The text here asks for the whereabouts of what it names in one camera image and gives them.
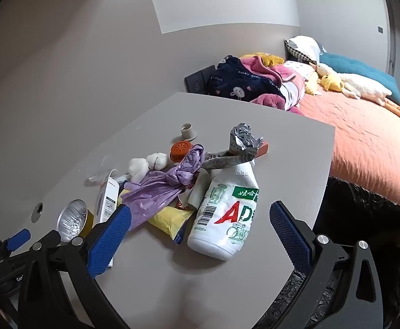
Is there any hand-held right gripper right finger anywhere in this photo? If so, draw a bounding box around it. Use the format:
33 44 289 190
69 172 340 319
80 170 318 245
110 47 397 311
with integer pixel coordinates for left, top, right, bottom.
255 200 384 329

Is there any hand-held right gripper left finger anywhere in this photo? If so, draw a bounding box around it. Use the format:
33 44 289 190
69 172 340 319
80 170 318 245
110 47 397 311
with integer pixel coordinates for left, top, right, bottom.
15 204 134 329

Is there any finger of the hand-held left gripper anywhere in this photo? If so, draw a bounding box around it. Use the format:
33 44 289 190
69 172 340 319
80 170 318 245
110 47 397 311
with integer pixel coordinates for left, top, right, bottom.
0 228 32 258

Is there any yellow snack packet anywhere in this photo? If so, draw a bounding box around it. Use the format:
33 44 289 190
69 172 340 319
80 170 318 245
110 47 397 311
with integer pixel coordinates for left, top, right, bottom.
118 187 195 244

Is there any black trash bag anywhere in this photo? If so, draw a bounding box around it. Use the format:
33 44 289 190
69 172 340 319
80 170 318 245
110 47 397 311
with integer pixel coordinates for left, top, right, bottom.
255 176 400 329

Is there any white plastic drink bottle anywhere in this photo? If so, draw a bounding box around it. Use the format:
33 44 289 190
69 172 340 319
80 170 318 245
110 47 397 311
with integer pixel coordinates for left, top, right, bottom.
187 159 260 261

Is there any metal desk grommet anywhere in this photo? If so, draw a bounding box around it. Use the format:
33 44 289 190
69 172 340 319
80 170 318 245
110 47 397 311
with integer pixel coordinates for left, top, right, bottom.
31 202 45 223

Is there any silver foil cup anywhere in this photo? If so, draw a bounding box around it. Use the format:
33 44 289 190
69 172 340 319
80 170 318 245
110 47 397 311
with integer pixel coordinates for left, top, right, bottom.
56 199 95 245

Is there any small white cardboard box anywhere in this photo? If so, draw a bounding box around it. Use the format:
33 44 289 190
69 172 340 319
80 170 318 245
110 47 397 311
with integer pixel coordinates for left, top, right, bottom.
94 169 120 268

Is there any purple plastic bag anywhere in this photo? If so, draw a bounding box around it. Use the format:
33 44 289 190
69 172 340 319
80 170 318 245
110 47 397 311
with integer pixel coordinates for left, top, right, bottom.
120 144 205 231

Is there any clear plastic cup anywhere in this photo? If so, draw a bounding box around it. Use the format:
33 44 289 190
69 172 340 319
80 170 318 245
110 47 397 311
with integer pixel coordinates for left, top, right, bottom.
87 156 118 183

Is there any white crumpled tissue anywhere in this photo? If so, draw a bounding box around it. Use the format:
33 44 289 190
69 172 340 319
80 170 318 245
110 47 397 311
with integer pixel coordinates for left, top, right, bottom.
128 158 150 183

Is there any white cotton ball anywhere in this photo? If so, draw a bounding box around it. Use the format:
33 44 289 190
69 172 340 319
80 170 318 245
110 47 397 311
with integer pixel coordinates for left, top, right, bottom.
147 152 168 170

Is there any orange cardboard box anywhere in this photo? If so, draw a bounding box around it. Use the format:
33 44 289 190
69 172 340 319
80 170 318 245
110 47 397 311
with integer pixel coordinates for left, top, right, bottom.
251 140 269 159

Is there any printed paper strip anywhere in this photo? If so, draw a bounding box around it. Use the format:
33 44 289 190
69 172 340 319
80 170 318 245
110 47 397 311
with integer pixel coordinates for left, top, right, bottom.
200 154 255 171

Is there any crumpled silver foil wrapper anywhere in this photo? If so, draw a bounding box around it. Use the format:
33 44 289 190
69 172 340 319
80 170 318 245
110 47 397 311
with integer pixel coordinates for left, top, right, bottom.
228 122 264 160

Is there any orange ribbed plastic lid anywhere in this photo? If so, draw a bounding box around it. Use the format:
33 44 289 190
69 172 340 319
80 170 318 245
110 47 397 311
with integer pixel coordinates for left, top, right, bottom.
170 141 194 163

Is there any bed with orange sheet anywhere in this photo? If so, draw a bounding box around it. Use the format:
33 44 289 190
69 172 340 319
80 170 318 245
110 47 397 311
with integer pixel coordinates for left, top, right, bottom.
298 92 400 213

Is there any grey plastic cap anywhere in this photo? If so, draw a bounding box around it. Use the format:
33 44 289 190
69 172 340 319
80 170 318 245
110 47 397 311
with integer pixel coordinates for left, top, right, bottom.
180 123 198 141

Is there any pink fleece garment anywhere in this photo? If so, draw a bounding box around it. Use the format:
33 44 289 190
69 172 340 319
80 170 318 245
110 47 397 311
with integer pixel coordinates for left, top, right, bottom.
239 56 307 114

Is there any yellow duck plush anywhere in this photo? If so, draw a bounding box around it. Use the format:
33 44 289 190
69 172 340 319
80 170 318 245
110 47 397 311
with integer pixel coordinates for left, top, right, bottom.
318 73 344 93

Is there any white goose plush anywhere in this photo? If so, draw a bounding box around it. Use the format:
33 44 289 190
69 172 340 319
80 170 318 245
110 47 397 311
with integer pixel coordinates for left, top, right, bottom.
310 62 400 127

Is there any yellow garment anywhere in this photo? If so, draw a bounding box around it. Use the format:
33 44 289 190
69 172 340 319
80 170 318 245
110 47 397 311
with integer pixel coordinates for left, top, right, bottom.
239 52 285 68

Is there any teal cushion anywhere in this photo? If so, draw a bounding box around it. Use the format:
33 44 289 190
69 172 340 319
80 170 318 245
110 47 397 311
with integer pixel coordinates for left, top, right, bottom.
318 52 400 107

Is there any white checked pillow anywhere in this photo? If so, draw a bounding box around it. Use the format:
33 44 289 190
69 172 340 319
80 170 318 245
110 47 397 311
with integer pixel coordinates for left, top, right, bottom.
285 35 324 64

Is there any black wall socket panel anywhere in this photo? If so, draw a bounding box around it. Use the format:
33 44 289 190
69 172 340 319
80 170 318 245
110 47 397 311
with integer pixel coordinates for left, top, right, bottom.
184 65 218 94

